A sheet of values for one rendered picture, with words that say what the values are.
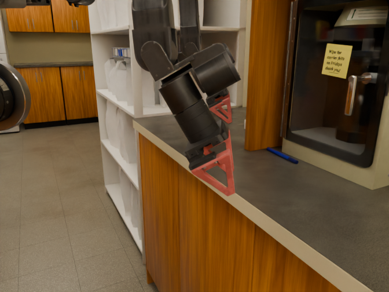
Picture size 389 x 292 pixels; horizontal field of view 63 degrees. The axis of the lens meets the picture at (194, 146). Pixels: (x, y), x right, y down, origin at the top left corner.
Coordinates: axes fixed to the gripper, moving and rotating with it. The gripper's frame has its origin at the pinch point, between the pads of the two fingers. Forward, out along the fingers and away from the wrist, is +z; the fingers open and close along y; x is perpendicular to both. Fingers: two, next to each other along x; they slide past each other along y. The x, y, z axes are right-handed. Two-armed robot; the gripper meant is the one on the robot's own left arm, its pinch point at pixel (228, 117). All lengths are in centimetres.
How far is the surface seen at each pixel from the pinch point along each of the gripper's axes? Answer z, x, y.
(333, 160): 20.0, -20.9, -18.7
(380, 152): 18.2, -29.6, -28.7
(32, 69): -131, 260, 358
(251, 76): -8.3, -12.2, -1.5
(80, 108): -50, 245, 392
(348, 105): 4.9, -27.7, -27.9
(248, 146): 11.2, -1.1, -1.6
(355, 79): -0.1, -31.0, -28.2
